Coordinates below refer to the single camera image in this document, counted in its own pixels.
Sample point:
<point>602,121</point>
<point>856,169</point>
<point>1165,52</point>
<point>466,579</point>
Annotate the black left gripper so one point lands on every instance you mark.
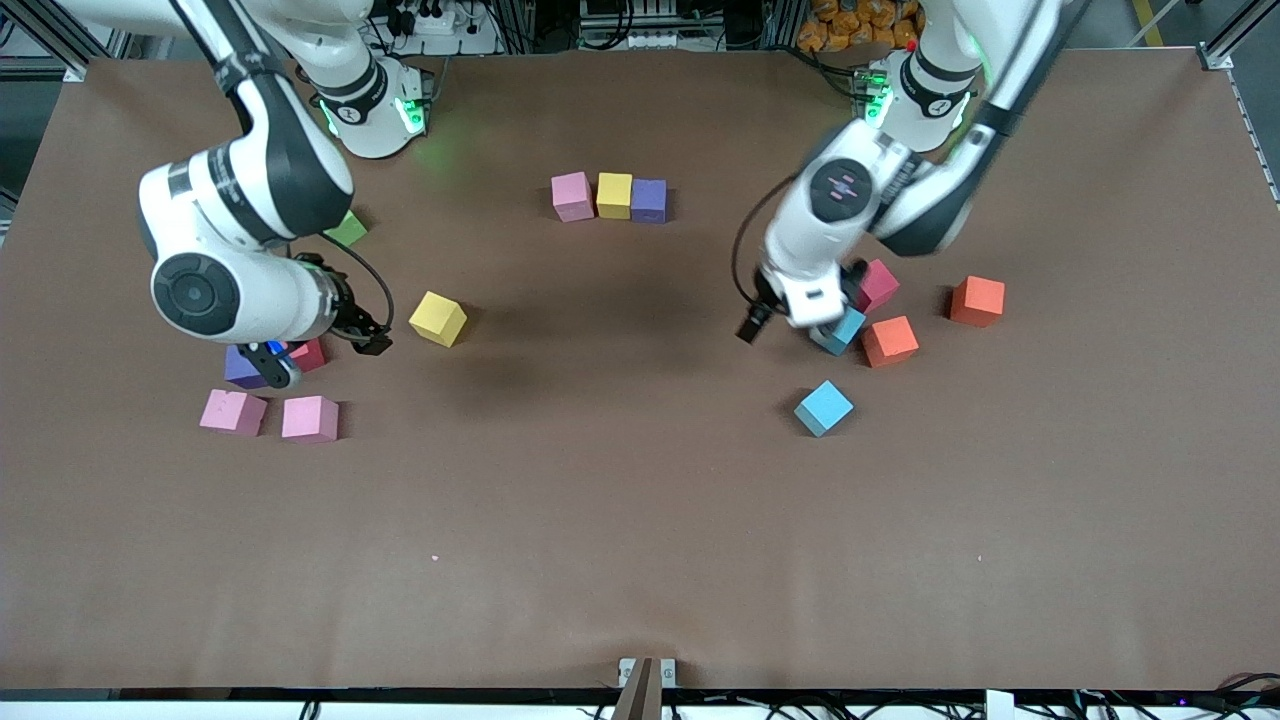
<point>857,282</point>

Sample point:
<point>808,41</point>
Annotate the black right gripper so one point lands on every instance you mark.
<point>347,309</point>

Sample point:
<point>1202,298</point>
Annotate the blue foam block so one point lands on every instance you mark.
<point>845,336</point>
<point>824,408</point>

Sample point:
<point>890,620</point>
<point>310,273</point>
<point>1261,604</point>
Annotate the yellow foam block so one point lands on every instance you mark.
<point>614,195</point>
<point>437,318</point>

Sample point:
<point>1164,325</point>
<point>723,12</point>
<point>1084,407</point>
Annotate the pink foam block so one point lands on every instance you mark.
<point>310,419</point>
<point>233,412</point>
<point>572,196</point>

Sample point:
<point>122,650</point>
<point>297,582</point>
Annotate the purple foam block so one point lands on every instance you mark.
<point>243,368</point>
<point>649,200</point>

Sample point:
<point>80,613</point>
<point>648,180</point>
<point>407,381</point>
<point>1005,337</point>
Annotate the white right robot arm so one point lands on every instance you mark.
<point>230,300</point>

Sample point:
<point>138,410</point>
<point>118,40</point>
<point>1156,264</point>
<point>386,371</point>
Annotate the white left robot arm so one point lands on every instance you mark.
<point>830,230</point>

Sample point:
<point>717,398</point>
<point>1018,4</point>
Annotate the red foam block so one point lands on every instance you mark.
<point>882,285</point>
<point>310,355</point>

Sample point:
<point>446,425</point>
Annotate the orange foam block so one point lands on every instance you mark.
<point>889,341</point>
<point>977,301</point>

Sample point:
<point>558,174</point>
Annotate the green foam block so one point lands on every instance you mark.
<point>350,232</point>

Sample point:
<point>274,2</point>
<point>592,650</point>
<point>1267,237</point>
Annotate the bag of orange items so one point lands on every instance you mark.
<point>840,25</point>

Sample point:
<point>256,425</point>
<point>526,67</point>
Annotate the white power strip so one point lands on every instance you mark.
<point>450,42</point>

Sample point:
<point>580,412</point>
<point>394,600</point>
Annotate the white electrical device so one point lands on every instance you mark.
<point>640,40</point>

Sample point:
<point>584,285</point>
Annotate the brown pole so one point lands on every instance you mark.
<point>640,695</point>

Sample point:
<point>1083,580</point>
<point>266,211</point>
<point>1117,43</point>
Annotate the metal corner bracket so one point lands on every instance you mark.
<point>75,72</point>
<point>1217,58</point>

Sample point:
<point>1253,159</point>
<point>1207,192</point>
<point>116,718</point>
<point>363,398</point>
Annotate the white metal bracket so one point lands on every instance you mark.
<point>668,670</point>

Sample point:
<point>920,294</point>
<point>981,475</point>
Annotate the aluminium table side rail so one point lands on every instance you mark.
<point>1258,140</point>

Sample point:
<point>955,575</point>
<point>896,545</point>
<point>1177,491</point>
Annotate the aluminium frame profile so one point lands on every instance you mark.
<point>1243,27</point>

